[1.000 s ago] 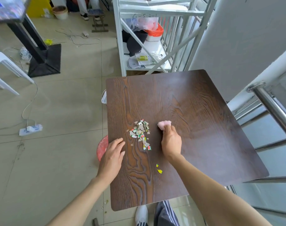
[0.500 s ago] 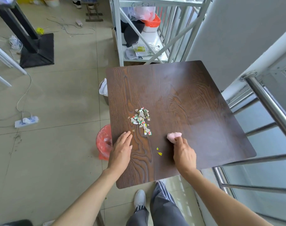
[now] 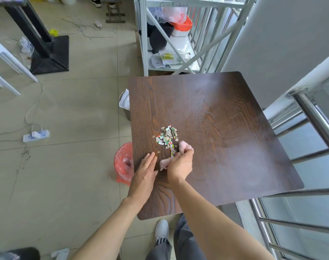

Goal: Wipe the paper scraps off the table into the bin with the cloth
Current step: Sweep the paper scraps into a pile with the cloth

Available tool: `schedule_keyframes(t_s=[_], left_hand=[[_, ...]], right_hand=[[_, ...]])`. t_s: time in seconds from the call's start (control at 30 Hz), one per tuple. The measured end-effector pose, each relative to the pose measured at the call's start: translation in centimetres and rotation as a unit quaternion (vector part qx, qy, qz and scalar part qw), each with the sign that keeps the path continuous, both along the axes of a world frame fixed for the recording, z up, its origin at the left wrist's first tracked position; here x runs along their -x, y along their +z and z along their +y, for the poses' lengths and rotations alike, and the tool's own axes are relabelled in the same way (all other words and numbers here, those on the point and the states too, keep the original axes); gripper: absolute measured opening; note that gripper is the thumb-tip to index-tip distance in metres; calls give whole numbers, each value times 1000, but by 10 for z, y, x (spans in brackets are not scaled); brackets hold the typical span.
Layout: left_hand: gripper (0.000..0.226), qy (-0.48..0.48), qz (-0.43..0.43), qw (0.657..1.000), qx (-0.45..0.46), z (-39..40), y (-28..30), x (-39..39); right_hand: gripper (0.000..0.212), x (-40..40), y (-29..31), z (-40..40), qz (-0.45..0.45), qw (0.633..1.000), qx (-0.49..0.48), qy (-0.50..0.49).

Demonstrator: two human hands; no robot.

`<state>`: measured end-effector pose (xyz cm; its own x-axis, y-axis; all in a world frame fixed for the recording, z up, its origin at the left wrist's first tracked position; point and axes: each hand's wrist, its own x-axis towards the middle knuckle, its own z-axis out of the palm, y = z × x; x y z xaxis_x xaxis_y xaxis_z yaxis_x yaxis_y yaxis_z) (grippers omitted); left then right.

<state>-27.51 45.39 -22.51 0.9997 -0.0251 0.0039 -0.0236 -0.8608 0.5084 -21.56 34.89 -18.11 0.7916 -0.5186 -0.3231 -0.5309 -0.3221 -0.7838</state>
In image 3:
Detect person's white shoe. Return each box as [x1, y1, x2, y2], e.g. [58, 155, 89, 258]
[155, 219, 170, 244]

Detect white container with orange lid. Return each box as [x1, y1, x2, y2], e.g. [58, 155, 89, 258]
[169, 15, 194, 38]

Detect person's left forearm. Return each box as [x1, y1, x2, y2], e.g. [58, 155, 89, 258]
[69, 197, 146, 260]

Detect white metal bracket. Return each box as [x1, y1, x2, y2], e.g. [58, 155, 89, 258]
[50, 248, 70, 259]

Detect grey floor cable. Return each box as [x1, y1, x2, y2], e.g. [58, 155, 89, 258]
[61, 17, 117, 41]

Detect pink cleaning cloth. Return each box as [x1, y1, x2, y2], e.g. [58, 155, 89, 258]
[159, 140, 193, 172]

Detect steel railing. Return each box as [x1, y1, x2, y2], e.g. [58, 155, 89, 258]
[248, 88, 329, 260]

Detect white cloth pouch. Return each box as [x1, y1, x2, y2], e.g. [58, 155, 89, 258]
[150, 54, 170, 69]

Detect white metal shelf rack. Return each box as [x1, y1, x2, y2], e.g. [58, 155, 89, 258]
[133, 0, 258, 77]

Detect white plastic stool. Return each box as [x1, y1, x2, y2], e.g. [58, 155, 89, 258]
[0, 37, 39, 96]

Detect person's grey trousers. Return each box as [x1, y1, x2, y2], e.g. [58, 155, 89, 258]
[145, 213, 208, 260]

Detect paper scraps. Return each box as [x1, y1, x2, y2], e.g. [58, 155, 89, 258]
[153, 125, 181, 159]

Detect white power strip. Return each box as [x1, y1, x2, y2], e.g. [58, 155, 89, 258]
[22, 129, 50, 143]

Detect white power cable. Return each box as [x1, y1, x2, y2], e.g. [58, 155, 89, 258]
[25, 81, 44, 132]

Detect person's right forearm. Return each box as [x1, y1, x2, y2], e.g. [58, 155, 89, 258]
[169, 178, 275, 260]

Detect small wooden stool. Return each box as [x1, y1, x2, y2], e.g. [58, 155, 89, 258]
[105, 0, 126, 24]

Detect black table pedestal base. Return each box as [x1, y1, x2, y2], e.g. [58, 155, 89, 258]
[0, 0, 70, 75]

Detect translucent plastic bag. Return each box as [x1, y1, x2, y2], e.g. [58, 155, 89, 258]
[148, 6, 188, 25]

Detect person's right hand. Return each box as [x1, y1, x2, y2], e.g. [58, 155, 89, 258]
[166, 148, 195, 185]

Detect person's left hand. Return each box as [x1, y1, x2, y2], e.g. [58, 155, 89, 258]
[126, 152, 159, 203]

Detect black bag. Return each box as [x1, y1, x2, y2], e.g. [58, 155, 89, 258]
[139, 22, 175, 55]

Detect grey metal bin with paper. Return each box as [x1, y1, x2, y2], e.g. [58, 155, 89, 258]
[118, 88, 131, 122]

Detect black bin with plastic bag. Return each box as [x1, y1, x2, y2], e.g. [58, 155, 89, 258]
[0, 247, 41, 260]

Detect clear packet with yellow item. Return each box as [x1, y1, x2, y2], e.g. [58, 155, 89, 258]
[158, 49, 181, 65]

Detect crumpled clear plastic wrap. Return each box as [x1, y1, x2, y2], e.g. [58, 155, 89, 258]
[19, 36, 35, 59]

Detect red bin with liner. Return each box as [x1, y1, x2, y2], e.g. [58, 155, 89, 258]
[113, 142, 134, 186]

